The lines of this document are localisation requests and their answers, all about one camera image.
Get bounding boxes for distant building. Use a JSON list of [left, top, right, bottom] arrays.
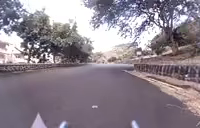
[[113, 42, 140, 53]]

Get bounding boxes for robot's own part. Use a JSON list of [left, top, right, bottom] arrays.
[[58, 120, 69, 128], [130, 119, 141, 128]]

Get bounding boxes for grey asphalt road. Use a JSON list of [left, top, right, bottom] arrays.
[[0, 63, 200, 128]]

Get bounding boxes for large spreading tree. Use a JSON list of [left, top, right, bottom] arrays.
[[82, 0, 200, 56]]

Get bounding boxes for dry dirt verge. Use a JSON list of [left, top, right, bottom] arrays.
[[123, 69, 200, 127]]

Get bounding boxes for row of trees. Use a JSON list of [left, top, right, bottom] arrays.
[[0, 0, 95, 64]]

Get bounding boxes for dry earth slope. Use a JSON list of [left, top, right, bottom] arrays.
[[122, 42, 200, 66]]

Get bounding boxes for low striped stone wall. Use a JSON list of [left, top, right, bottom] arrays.
[[133, 63, 200, 86]]

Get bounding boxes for green bushes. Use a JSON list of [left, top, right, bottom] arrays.
[[149, 13, 200, 56]]

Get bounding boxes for white building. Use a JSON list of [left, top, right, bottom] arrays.
[[0, 39, 28, 65]]

